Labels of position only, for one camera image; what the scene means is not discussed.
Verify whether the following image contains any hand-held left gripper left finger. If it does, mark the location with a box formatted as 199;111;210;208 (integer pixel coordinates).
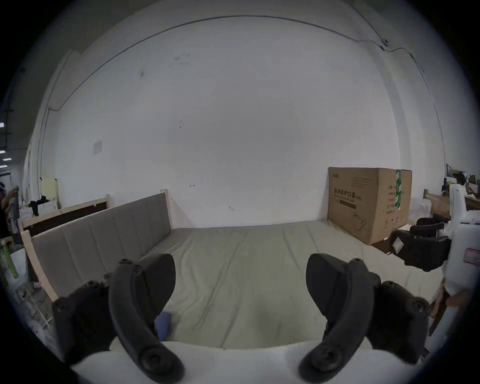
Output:
52;253;185;383

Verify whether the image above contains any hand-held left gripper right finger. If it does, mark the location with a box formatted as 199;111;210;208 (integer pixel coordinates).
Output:
298;253;431;383

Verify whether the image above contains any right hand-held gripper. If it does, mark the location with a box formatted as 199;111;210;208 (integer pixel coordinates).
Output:
391;183;480;298

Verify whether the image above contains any person's right hand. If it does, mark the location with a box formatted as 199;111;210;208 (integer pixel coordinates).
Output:
428;280;471;337

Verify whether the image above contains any dark blue garment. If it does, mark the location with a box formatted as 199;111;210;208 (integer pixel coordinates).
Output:
154;311;173;340

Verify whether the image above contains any brown cardboard carton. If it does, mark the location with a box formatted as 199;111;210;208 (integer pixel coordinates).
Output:
327;166;413;246

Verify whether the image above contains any grey padded headboard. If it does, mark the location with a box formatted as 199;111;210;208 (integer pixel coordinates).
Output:
20;188;174;303

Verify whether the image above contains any bed with beige sheet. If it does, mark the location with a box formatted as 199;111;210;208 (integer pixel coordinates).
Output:
137;219;448;350

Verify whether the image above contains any wooden bed frame dark panel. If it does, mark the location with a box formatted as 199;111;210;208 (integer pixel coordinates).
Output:
18;194;112;238

